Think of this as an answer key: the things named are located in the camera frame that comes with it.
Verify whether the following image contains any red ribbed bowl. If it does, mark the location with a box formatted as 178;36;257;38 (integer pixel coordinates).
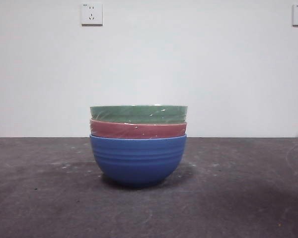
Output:
89;118;188;139

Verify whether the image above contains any blue ribbed bowl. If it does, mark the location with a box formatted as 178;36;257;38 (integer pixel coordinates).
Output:
89;133;188;188

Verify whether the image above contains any green ribbed bowl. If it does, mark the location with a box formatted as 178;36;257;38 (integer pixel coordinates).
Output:
89;104;189;124

